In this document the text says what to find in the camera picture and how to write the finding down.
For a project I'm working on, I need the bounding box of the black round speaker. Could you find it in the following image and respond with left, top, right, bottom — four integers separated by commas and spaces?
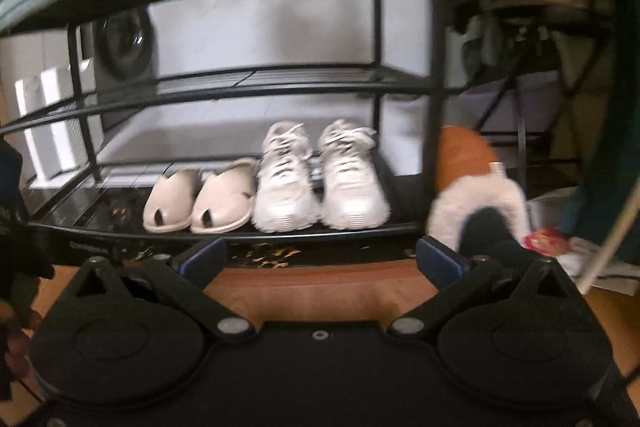
94, 6, 157, 82

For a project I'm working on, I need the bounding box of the orange ball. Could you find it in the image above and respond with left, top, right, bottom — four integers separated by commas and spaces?
434, 126, 500, 194

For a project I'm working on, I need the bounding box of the white chunky sneaker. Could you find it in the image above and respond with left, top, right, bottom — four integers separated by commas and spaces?
251, 121, 321, 234
316, 119, 392, 231

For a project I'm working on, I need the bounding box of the red packet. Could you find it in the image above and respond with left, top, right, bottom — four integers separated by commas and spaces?
523, 227, 570, 257

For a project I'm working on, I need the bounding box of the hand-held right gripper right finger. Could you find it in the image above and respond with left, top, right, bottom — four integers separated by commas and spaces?
389, 236, 577, 339

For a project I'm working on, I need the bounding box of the black metal shoe rack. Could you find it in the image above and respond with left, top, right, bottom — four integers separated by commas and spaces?
0, 0, 447, 264

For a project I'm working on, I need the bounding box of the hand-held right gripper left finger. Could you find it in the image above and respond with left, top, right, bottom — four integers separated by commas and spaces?
74, 236, 257, 341

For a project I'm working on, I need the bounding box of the beige slipper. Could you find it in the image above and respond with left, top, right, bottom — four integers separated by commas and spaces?
143, 166, 205, 233
190, 157, 259, 235

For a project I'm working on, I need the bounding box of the white stick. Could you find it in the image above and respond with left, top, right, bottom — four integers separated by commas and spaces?
579, 175, 640, 294

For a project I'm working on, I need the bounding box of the black fur-lined slipper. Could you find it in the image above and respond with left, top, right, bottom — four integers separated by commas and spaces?
425, 172, 532, 260

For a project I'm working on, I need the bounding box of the black folding stand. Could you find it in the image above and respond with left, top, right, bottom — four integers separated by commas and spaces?
450, 0, 614, 170

